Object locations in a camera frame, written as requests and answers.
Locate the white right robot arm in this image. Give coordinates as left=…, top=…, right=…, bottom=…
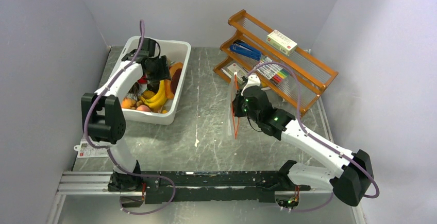
left=230, top=86, right=374, bottom=206

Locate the blue stapler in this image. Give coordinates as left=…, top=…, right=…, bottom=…
left=229, top=40, right=262, bottom=61

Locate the coloured marker pen set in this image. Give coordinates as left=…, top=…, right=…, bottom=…
left=257, top=64, right=289, bottom=84

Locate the yellow banana bunch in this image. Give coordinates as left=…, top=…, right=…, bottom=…
left=140, top=80, right=167, bottom=109

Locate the white label card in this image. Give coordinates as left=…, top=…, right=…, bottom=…
left=73, top=140, right=108, bottom=158

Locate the white red box top shelf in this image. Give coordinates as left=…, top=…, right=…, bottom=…
left=266, top=30, right=297, bottom=56

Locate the white green box lower shelf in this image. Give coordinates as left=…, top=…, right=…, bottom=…
left=226, top=63, right=247, bottom=82

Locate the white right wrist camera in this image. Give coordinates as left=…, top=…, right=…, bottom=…
left=241, top=74, right=261, bottom=96

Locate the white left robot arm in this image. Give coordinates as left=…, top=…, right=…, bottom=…
left=81, top=37, right=170, bottom=191

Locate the clear zip bag orange zipper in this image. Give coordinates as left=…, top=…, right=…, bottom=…
left=224, top=72, right=240, bottom=140

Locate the dark mangosteen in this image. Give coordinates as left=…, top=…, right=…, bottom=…
left=128, top=82, right=141, bottom=96

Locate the orange wooden shelf rack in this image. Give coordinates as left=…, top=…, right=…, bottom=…
left=214, top=10, right=339, bottom=116

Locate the peach fruit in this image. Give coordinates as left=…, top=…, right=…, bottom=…
left=136, top=105, right=152, bottom=112

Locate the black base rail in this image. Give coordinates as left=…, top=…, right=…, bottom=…
left=107, top=160, right=311, bottom=204

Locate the white plastic bin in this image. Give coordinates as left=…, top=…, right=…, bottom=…
left=98, top=36, right=192, bottom=126

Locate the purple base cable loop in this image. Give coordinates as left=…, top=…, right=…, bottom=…
left=119, top=181, right=177, bottom=216

